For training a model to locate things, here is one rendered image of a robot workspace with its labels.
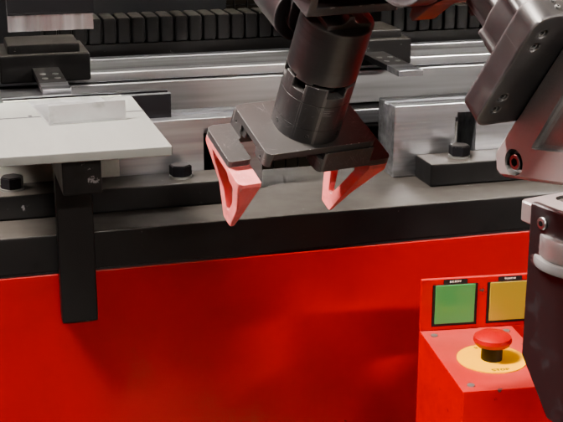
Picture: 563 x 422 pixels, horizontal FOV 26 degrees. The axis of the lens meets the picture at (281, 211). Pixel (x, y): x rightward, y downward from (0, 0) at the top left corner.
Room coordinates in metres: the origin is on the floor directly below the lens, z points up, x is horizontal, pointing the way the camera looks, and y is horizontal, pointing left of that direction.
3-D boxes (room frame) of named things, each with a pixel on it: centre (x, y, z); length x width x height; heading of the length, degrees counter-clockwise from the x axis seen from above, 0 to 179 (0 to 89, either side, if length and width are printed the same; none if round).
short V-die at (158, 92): (1.45, 0.24, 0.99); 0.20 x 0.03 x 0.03; 106
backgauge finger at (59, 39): (1.59, 0.31, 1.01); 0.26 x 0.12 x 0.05; 16
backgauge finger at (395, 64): (1.72, -0.14, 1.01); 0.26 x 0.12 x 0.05; 16
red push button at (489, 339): (1.17, -0.22, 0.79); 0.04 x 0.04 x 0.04
